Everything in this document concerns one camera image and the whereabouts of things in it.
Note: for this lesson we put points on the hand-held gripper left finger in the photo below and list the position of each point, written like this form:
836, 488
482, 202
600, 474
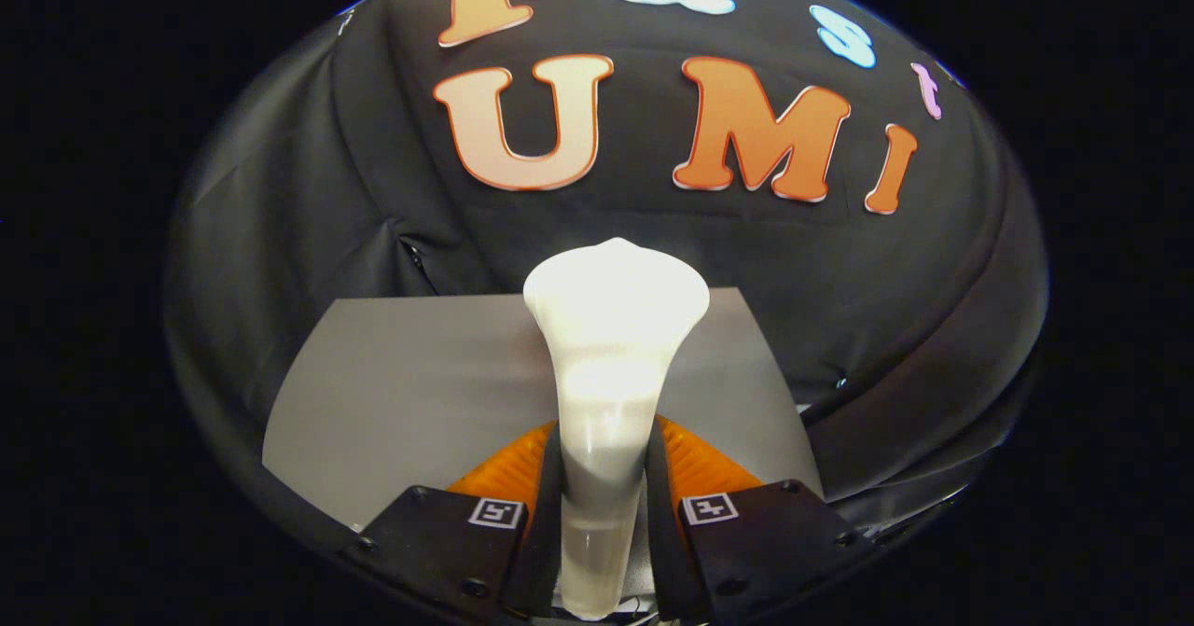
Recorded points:
546, 514

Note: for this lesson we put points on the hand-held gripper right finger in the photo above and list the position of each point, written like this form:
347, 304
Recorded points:
660, 514

